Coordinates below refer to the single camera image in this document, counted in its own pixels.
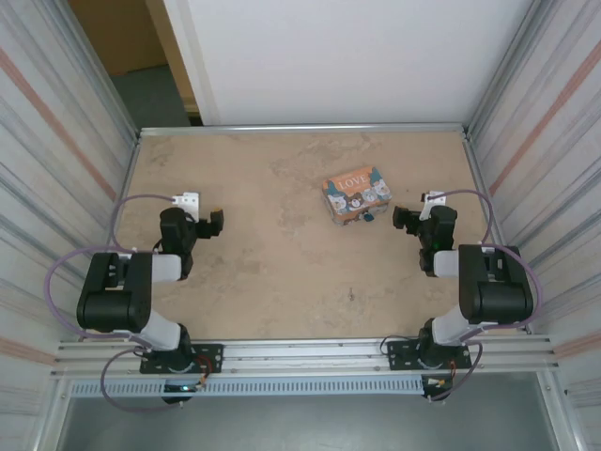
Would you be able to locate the black base electronics module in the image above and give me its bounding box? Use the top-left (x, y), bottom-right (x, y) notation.
top-left (162, 382), bottom-right (194, 406)
top-left (421, 374), bottom-right (453, 404)

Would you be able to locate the aluminium mounting rail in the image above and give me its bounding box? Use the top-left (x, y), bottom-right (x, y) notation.
top-left (50, 334), bottom-right (561, 381)

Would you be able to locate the aluminium frame post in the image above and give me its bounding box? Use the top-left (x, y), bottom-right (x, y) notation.
top-left (41, 0), bottom-right (142, 140)
top-left (467, 0), bottom-right (551, 137)

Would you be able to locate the orange LOVE bear tin box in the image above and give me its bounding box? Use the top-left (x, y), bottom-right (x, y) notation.
top-left (321, 163), bottom-right (392, 227)

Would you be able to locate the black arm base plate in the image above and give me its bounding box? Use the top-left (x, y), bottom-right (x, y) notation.
top-left (385, 340), bottom-right (472, 372)
top-left (139, 343), bottom-right (224, 376)

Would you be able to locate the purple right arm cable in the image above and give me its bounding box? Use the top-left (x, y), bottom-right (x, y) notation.
top-left (424, 188), bottom-right (546, 403)

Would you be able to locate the aluminium table end bar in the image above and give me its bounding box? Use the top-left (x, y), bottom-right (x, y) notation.
top-left (138, 122), bottom-right (472, 139)

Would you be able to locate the translucent corrugated side panel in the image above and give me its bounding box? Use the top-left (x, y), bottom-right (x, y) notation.
top-left (0, 0), bottom-right (137, 381)
top-left (469, 0), bottom-right (601, 381)

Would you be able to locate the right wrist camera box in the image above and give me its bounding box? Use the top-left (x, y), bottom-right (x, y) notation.
top-left (420, 189), bottom-right (447, 221)

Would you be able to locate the grey slotted cable duct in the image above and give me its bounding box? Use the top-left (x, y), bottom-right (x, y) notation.
top-left (69, 375), bottom-right (426, 400)

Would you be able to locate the aluminium table side bar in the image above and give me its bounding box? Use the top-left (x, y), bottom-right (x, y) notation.
top-left (82, 133), bottom-right (142, 342)
top-left (462, 131), bottom-right (520, 333)

